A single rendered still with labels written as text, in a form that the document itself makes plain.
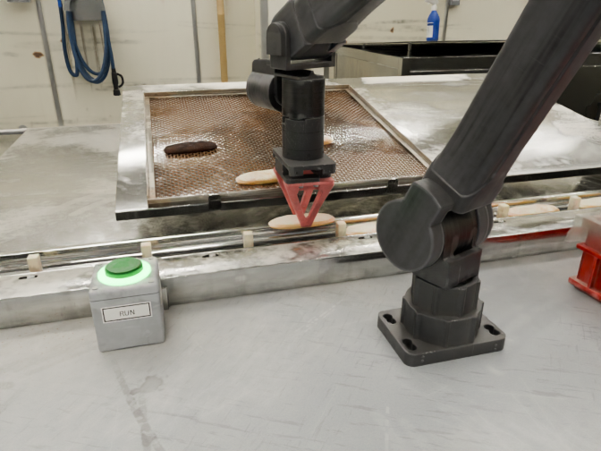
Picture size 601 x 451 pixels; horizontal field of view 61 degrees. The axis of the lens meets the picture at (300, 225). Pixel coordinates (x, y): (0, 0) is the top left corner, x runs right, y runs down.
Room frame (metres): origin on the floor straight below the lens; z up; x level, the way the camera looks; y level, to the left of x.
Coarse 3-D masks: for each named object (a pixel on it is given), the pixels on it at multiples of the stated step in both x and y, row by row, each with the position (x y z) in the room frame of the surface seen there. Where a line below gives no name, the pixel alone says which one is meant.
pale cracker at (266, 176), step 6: (246, 174) 0.81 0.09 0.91; (252, 174) 0.81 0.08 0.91; (258, 174) 0.81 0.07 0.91; (264, 174) 0.81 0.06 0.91; (270, 174) 0.82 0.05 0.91; (240, 180) 0.80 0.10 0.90; (246, 180) 0.80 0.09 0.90; (252, 180) 0.80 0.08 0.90; (258, 180) 0.80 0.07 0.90; (264, 180) 0.80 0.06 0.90; (270, 180) 0.81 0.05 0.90; (276, 180) 0.81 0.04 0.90
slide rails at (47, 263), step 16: (560, 208) 0.81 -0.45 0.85; (224, 240) 0.68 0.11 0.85; (240, 240) 0.68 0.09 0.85; (256, 240) 0.68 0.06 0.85; (272, 240) 0.68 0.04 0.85; (288, 240) 0.68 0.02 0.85; (80, 256) 0.62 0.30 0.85; (96, 256) 0.62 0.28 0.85; (112, 256) 0.62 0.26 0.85; (128, 256) 0.62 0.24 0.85; (0, 272) 0.58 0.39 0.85
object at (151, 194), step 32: (160, 96) 1.20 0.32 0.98; (192, 96) 1.21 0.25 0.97; (224, 96) 1.23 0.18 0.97; (352, 96) 1.26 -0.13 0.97; (224, 128) 1.03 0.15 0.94; (352, 128) 1.07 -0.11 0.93; (384, 128) 1.07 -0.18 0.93; (160, 160) 0.87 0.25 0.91; (192, 160) 0.88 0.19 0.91; (224, 160) 0.88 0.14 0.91; (352, 160) 0.91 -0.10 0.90; (384, 160) 0.91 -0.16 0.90; (160, 192) 0.76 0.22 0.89; (224, 192) 0.74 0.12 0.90; (256, 192) 0.76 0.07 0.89
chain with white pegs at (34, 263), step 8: (576, 200) 0.80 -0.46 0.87; (504, 208) 0.76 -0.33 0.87; (568, 208) 0.81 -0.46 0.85; (576, 208) 0.80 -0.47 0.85; (496, 216) 0.77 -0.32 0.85; (504, 216) 0.76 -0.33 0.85; (336, 224) 0.70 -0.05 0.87; (344, 224) 0.69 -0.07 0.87; (248, 232) 0.66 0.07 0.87; (336, 232) 0.69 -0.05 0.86; (344, 232) 0.69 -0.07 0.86; (248, 240) 0.65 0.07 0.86; (144, 248) 0.62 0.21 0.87; (32, 256) 0.58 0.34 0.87; (144, 256) 0.62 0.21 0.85; (152, 256) 0.63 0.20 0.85; (32, 264) 0.58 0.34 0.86; (40, 264) 0.59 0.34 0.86
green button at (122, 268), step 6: (120, 258) 0.51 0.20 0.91; (126, 258) 0.51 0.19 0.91; (132, 258) 0.51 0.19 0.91; (108, 264) 0.49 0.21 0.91; (114, 264) 0.49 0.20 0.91; (120, 264) 0.49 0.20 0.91; (126, 264) 0.49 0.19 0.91; (132, 264) 0.49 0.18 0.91; (138, 264) 0.49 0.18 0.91; (108, 270) 0.48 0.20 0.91; (114, 270) 0.48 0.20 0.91; (120, 270) 0.48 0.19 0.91; (126, 270) 0.48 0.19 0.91; (132, 270) 0.48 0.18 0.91; (138, 270) 0.48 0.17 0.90; (108, 276) 0.48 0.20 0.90; (114, 276) 0.47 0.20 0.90; (120, 276) 0.47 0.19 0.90; (126, 276) 0.47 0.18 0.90; (132, 276) 0.48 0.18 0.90
